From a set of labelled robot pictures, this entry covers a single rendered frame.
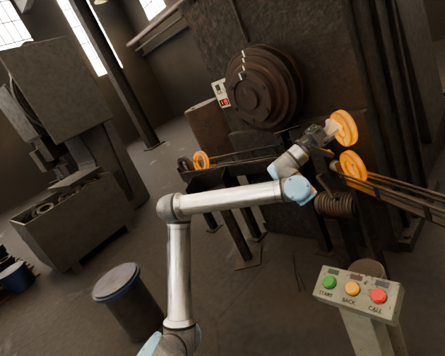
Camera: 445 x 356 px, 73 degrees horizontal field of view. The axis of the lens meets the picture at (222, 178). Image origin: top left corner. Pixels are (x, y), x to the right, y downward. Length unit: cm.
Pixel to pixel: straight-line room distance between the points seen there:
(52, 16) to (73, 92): 870
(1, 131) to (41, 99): 747
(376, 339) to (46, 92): 360
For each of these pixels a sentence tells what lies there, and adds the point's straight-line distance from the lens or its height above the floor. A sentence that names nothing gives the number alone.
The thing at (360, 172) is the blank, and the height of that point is 71.
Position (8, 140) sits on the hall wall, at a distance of 1122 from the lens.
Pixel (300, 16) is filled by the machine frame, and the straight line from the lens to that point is 166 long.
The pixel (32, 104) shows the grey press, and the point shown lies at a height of 173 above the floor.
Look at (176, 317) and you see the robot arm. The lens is 147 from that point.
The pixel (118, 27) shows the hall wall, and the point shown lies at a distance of 1329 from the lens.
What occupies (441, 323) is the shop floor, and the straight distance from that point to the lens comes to 172.
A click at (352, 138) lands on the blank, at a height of 87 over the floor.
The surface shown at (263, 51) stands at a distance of 162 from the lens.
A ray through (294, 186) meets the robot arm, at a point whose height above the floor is 86.
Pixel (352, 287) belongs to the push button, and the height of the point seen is 61.
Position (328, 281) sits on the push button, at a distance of 107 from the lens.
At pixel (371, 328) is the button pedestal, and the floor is 49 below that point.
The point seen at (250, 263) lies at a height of 1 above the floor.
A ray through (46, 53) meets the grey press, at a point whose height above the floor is 216.
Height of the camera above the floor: 135
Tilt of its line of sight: 20 degrees down
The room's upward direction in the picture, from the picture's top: 25 degrees counter-clockwise
